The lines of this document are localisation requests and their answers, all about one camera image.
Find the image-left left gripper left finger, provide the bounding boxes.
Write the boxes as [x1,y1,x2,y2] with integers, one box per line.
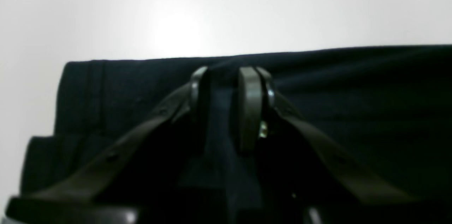
[5,66,209,224]

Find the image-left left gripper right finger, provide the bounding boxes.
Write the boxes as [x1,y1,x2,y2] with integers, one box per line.
[237,67,451,224]

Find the black T-shirt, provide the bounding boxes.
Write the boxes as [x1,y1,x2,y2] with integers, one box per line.
[11,45,451,224]

